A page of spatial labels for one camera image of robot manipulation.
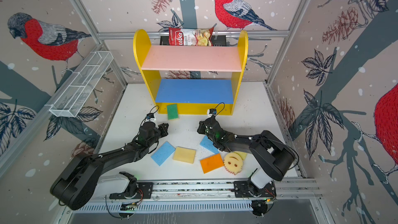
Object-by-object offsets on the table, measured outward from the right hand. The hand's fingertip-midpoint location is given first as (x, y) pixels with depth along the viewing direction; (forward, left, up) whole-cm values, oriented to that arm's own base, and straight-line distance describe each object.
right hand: (196, 125), depth 89 cm
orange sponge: (-19, -9, -6) cm, 22 cm away
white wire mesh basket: (-2, +58, +26) cm, 63 cm away
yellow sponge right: (-13, -26, -8) cm, 31 cm away
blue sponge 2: (-15, +18, -7) cm, 24 cm away
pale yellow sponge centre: (-14, +7, -8) cm, 18 cm away
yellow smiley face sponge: (-18, -20, -6) cm, 28 cm away
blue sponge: (-8, -6, -6) cm, 12 cm away
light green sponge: (+13, +18, -4) cm, 23 cm away
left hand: (-1, +16, +2) cm, 16 cm away
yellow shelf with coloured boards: (+46, +1, -7) cm, 47 cm away
